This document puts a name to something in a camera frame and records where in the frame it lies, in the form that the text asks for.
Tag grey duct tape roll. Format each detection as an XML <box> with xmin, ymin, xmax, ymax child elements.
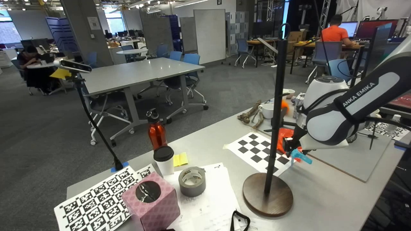
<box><xmin>177</xmin><ymin>166</ymin><xmax>208</xmax><ymax>199</ymax></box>

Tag black stand with brown base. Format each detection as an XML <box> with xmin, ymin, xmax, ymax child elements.
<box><xmin>241</xmin><ymin>23</ymin><xmax>295</xmax><ymax>218</ymax></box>

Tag grey table mat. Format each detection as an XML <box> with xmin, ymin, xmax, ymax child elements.
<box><xmin>306</xmin><ymin>130</ymin><xmax>394</xmax><ymax>185</ymax></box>

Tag thick knobby wooden stick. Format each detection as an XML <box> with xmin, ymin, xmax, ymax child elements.
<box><xmin>236</xmin><ymin>100</ymin><xmax>263</xmax><ymax>126</ymax></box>

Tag pink tissue box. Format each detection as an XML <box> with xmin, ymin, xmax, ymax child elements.
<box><xmin>121</xmin><ymin>171</ymin><xmax>182</xmax><ymax>231</ymax></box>

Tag plain white cup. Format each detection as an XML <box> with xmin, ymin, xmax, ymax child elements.
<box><xmin>258</xmin><ymin>99</ymin><xmax>277</xmax><ymax>121</ymax></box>

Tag white paper sheets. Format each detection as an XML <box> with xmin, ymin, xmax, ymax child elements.
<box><xmin>163</xmin><ymin>162</ymin><xmax>262</xmax><ymax>231</ymax></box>

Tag large grey table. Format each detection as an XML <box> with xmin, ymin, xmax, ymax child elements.
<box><xmin>80</xmin><ymin>56</ymin><xmax>211</xmax><ymax>148</ymax></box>

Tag red flat case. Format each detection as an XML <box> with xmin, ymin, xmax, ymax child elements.
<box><xmin>384</xmin><ymin>91</ymin><xmax>411</xmax><ymax>113</ymax></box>

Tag marker tag printed sheet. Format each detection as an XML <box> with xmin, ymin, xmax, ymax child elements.
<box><xmin>53</xmin><ymin>163</ymin><xmax>158</xmax><ymax>231</ymax></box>
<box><xmin>364</xmin><ymin>121</ymin><xmax>411</xmax><ymax>141</ymax></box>

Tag long brown wooden stick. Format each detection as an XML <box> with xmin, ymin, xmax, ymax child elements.
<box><xmin>252</xmin><ymin>112</ymin><xmax>267</xmax><ymax>131</ymax></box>

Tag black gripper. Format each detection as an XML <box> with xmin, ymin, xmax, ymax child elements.
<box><xmin>281</xmin><ymin>127</ymin><xmax>304</xmax><ymax>159</ymax></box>

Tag blue plastic clamp peg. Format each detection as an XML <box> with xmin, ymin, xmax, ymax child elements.
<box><xmin>289</xmin><ymin>146</ymin><xmax>315</xmax><ymax>167</ymax></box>

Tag white cup with black lid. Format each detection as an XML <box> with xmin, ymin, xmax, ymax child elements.
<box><xmin>153</xmin><ymin>144</ymin><xmax>176</xmax><ymax>177</ymax></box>

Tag black camera on thin stand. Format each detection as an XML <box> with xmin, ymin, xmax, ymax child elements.
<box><xmin>58</xmin><ymin>59</ymin><xmax>131</xmax><ymax>175</ymax></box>

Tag white whiteboard panel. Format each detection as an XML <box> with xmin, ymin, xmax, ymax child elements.
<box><xmin>193</xmin><ymin>8</ymin><xmax>227</xmax><ymax>65</ymax></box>

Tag orange ball toy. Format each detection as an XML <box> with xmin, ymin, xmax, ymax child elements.
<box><xmin>279</xmin><ymin>98</ymin><xmax>293</xmax><ymax>118</ymax></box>

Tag yellow bag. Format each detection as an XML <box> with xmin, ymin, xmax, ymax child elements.
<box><xmin>49</xmin><ymin>67</ymin><xmax>73</xmax><ymax>81</ymax></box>

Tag seated person in dark clothes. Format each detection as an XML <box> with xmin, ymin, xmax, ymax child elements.
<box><xmin>15</xmin><ymin>40</ymin><xmax>62</xmax><ymax>96</ymax></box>

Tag black white checkerboard sheet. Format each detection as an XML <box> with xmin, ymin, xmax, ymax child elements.
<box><xmin>222</xmin><ymin>131</ymin><xmax>298</xmax><ymax>178</ymax></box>

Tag yellow sticky note pad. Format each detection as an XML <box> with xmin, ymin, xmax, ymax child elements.
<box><xmin>171</xmin><ymin>151</ymin><xmax>190</xmax><ymax>168</ymax></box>

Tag person in orange shirt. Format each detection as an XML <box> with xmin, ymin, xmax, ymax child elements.
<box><xmin>320</xmin><ymin>14</ymin><xmax>362</xmax><ymax>49</ymax></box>

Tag red water bottle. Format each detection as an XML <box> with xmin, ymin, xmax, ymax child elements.
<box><xmin>145</xmin><ymin>108</ymin><xmax>168</xmax><ymax>151</ymax></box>

